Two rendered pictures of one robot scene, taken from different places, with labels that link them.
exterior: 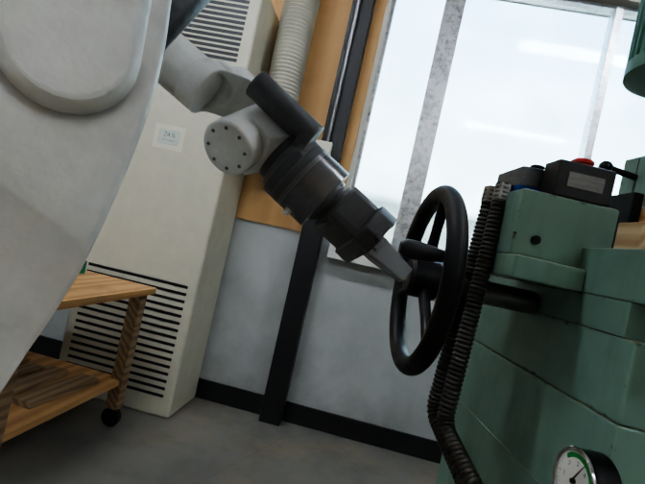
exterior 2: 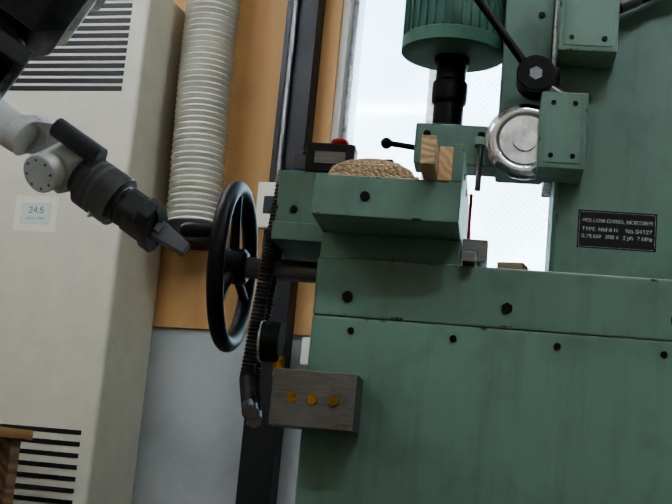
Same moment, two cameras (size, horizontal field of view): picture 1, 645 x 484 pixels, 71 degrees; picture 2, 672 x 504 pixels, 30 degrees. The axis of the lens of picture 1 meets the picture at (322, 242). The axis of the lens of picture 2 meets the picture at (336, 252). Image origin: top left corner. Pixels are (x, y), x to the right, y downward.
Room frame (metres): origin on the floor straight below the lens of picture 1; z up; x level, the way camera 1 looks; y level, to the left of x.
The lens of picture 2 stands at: (-1.34, -0.69, 0.47)
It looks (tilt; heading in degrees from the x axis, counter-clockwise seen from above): 10 degrees up; 10
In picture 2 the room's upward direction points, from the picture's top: 5 degrees clockwise
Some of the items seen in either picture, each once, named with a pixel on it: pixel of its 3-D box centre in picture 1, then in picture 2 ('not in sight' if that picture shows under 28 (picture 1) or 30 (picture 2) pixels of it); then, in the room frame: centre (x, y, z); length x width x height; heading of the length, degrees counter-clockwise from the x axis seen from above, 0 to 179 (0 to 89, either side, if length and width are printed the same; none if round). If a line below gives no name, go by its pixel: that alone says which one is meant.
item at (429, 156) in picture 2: not in sight; (437, 200); (0.59, -0.51, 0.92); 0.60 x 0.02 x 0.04; 2
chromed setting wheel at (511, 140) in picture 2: not in sight; (524, 141); (0.58, -0.64, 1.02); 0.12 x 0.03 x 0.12; 92
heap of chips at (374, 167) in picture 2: not in sight; (373, 172); (0.42, -0.42, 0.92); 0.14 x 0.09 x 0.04; 92
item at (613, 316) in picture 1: (599, 311); (399, 272); (0.69, -0.44, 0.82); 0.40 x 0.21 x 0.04; 2
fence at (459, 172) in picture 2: not in sight; (463, 209); (0.67, -0.54, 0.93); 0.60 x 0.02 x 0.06; 2
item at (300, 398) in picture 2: not in sight; (315, 401); (0.43, -0.37, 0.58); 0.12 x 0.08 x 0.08; 92
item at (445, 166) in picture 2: not in sight; (451, 210); (0.67, -0.52, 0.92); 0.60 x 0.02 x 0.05; 2
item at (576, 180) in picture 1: (549, 183); (325, 165); (0.66, -0.31, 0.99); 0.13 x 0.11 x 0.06; 2
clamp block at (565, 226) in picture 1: (537, 232); (323, 208); (0.67, -0.31, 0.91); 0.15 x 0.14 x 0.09; 2
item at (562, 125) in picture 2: not in sight; (561, 137); (0.55, -0.69, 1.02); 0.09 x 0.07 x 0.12; 2
